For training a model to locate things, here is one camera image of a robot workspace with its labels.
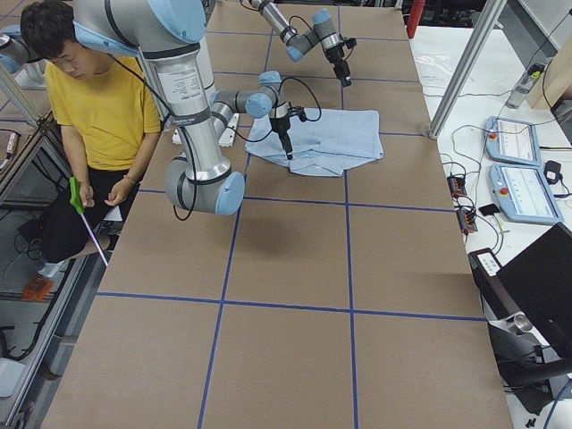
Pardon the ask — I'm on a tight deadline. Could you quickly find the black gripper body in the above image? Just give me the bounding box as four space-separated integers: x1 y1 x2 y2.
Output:
324 44 350 77
269 115 290 139

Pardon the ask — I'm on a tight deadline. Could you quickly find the light blue button shirt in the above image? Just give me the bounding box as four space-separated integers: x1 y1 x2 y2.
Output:
245 108 384 177

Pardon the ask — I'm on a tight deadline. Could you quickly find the far teach pendant tablet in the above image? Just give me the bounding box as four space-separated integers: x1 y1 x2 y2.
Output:
484 116 541 166

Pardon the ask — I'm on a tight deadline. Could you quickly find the teach pendant tablet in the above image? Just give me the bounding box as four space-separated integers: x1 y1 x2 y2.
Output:
484 116 541 166
489 163 564 225

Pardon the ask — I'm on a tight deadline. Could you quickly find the person in yellow shirt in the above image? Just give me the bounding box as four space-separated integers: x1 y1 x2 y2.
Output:
21 1 162 277

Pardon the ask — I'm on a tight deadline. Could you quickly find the clear water bottle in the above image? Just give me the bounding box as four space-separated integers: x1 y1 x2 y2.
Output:
505 63 545 109

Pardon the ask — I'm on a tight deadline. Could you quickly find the near teach pendant tablet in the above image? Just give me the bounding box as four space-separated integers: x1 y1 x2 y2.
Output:
489 163 564 225

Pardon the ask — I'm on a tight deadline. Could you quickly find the green handheld controller tool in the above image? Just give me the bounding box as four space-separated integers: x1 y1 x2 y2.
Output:
69 176 85 215

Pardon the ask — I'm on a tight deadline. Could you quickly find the black laptop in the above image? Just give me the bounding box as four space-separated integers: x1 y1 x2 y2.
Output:
498 223 571 358

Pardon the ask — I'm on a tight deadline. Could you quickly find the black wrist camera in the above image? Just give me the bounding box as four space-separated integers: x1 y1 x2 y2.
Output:
342 38 357 49
289 106 307 122

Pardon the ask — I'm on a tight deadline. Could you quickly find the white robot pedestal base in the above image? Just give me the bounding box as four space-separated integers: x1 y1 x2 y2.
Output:
171 26 240 148

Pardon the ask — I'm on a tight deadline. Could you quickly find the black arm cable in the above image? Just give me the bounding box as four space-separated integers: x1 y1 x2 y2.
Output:
106 53 324 222

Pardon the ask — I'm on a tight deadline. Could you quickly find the aluminium frame post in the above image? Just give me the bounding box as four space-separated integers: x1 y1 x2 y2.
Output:
427 0 507 139

